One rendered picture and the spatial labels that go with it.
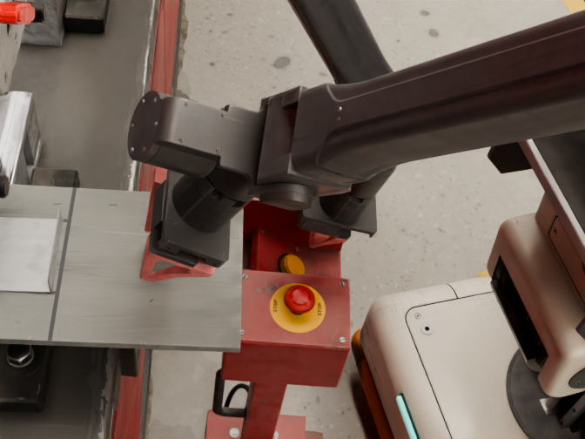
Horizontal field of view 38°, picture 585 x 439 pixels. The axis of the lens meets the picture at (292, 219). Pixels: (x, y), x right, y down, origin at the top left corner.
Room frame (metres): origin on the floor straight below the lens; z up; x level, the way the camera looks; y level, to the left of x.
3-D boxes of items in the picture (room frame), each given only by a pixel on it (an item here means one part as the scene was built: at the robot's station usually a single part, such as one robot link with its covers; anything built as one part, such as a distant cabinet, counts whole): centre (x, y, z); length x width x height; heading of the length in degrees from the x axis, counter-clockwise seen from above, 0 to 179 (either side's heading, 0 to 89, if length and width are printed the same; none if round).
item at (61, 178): (0.46, 0.27, 0.89); 0.30 x 0.05 x 0.03; 10
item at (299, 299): (0.56, -0.03, 0.79); 0.04 x 0.04 x 0.04
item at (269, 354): (0.60, -0.01, 0.75); 0.20 x 0.16 x 0.18; 8
